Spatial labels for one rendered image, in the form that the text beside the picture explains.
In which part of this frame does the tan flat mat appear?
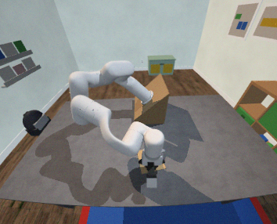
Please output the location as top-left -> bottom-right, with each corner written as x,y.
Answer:
138,150 -> 166,174

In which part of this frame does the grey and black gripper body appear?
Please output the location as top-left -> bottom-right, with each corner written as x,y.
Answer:
142,150 -> 163,166

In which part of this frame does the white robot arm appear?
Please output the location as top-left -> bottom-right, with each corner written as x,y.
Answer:
69,60 -> 165,188

